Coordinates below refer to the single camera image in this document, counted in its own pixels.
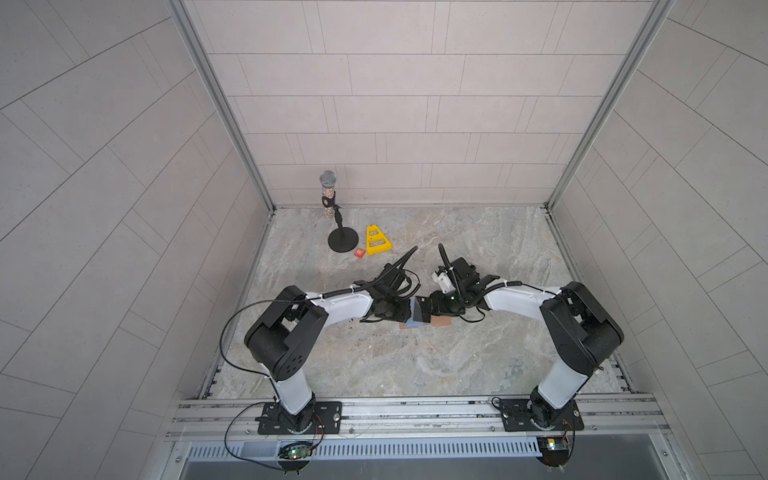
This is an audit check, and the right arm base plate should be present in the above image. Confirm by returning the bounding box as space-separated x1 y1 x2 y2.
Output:
491 397 584 432

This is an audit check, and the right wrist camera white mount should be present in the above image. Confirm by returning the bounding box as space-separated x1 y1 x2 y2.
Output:
432 268 456 294

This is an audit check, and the aluminium mounting rail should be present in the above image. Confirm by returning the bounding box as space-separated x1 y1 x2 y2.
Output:
162 393 671 441

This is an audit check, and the left green circuit board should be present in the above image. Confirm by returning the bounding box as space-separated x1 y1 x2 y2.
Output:
278 442 314 461

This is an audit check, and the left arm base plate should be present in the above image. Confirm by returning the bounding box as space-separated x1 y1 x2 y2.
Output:
258 400 343 435

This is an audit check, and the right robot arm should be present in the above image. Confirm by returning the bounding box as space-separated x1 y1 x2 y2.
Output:
428 252 625 430

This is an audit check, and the microphone on black stand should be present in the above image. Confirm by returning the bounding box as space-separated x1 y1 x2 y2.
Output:
319 170 359 253

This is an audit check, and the right circuit board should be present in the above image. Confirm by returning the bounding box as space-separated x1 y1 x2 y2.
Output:
536 436 572 468

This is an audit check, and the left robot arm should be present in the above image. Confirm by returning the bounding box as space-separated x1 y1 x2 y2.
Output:
244 264 421 420

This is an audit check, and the yellow triangular plastic block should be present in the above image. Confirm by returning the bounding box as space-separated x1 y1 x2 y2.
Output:
365 225 393 255

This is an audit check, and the black VIP credit card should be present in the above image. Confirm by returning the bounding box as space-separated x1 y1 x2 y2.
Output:
413 296 432 324

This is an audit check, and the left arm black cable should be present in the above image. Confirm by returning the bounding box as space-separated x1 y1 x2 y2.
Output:
218 244 419 380

